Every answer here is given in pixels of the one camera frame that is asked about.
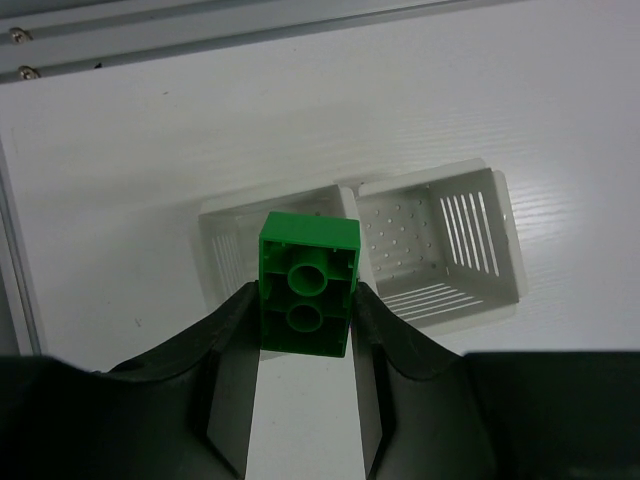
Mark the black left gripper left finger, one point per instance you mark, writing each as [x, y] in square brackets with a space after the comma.
[181, 410]

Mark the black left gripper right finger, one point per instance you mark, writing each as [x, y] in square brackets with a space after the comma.
[428, 413]

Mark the green two-by-two lego brick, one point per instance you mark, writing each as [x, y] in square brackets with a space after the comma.
[308, 272]

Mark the white slotted bin right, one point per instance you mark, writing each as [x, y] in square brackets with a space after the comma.
[441, 247]

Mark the white slotted bin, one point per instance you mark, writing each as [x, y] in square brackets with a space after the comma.
[226, 244]
[441, 247]

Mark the white slotted bin left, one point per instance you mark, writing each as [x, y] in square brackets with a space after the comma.
[226, 244]

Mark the aluminium frame rail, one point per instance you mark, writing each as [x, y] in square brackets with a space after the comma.
[121, 32]

